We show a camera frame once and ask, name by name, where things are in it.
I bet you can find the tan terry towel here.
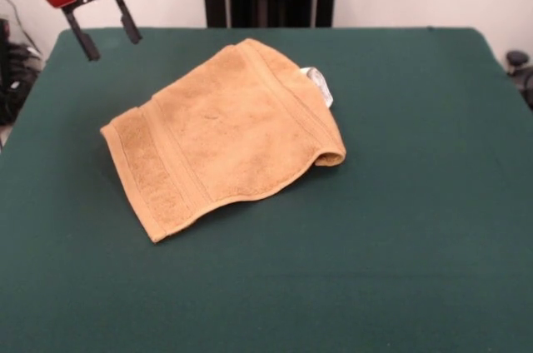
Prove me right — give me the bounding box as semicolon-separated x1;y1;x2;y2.
99;37;348;244

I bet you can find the black equipment pile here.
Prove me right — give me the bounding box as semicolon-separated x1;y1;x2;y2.
0;17;45;127

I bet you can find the dark green table cloth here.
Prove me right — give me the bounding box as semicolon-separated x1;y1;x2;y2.
0;26;533;353

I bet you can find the grey office chair base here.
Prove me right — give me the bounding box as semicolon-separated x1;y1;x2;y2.
506;50;533;111

